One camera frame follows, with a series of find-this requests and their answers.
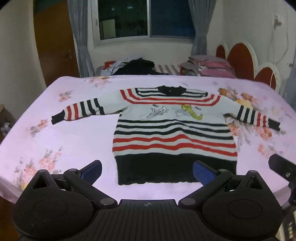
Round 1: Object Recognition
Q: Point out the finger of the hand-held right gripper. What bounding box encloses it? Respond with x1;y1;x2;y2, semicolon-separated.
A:
268;153;296;207

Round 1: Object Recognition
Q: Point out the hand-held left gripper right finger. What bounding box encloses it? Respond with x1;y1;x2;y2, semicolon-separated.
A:
178;160;270;209

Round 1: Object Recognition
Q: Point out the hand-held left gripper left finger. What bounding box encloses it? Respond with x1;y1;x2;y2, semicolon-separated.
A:
28;159;118;209

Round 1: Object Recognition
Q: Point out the striped knit sweater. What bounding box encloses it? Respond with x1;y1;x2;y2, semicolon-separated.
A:
51;85;281;185

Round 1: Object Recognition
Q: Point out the light blue clothes pile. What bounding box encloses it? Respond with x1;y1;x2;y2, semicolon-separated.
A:
100;56;144;76

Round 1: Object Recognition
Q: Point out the bed with pink floral sheet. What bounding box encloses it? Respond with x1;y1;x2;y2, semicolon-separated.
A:
0;75;296;209

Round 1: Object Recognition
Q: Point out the wooden side cabinet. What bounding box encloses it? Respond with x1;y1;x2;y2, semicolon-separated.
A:
0;104;16;142

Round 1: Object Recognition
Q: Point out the colourful printed cloth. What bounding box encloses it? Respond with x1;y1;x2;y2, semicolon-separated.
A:
180;67;201;77

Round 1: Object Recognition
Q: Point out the stack of pink grey bedding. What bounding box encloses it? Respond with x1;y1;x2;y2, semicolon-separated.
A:
180;55;236;79

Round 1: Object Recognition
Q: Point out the grey striped mattress sheet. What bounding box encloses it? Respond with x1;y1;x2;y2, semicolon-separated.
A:
153;64;182;76

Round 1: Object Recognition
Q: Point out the black clothing pile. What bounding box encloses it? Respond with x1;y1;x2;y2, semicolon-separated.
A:
113;59;169;76

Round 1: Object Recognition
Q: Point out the scalloped red white headboard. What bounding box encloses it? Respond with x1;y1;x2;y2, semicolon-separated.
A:
216;41;281;91

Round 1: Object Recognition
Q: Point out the brown wooden door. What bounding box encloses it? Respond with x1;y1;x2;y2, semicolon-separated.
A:
33;0;80;87

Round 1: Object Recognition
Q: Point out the grey curtain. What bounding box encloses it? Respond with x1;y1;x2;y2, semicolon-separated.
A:
68;0;95;78
188;0;216;56

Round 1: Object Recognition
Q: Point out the sliding glass window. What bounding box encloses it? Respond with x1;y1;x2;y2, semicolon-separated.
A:
91;0;197;48

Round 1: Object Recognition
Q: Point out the white wall cable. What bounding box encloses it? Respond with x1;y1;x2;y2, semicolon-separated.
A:
269;15;290;89

